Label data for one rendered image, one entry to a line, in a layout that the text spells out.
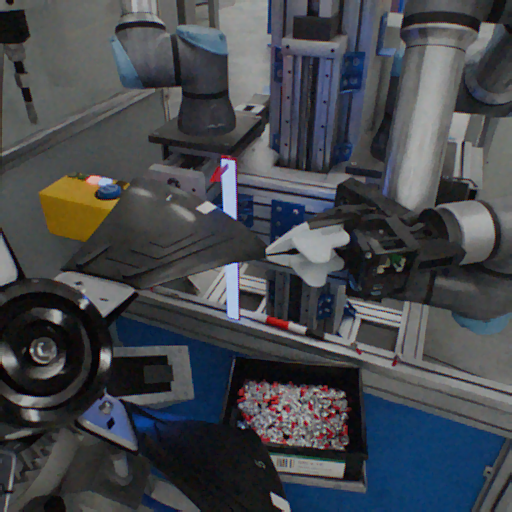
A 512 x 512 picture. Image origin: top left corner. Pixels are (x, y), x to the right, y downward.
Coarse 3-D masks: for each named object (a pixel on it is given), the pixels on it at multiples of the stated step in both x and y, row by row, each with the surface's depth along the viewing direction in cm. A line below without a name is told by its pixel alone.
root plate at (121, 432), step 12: (108, 396) 51; (96, 408) 47; (120, 408) 51; (84, 420) 42; (96, 420) 44; (108, 420) 46; (120, 420) 48; (96, 432) 43; (108, 432) 43; (120, 432) 45; (132, 432) 47; (120, 444) 44; (132, 444) 44
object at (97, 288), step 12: (60, 276) 52; (72, 276) 52; (84, 276) 52; (96, 288) 50; (108, 288) 50; (120, 288) 50; (132, 288) 50; (96, 300) 48; (108, 300) 48; (120, 300) 48; (108, 312) 47
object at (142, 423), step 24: (144, 408) 54; (144, 432) 47; (168, 432) 51; (192, 432) 56; (216, 432) 60; (240, 432) 64; (144, 456) 44; (168, 456) 46; (192, 456) 50; (216, 456) 54; (240, 456) 59; (264, 456) 63; (192, 480) 47; (216, 480) 50; (240, 480) 54; (264, 480) 58; (216, 504) 47; (240, 504) 50; (264, 504) 54
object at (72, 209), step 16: (48, 192) 91; (64, 192) 91; (80, 192) 91; (96, 192) 91; (48, 208) 92; (64, 208) 91; (80, 208) 89; (96, 208) 87; (112, 208) 87; (48, 224) 95; (64, 224) 93; (80, 224) 91; (96, 224) 89; (80, 240) 94
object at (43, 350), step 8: (32, 344) 38; (40, 344) 38; (48, 344) 39; (56, 344) 39; (32, 352) 38; (40, 352) 38; (48, 352) 38; (56, 352) 39; (40, 360) 38; (48, 360) 39
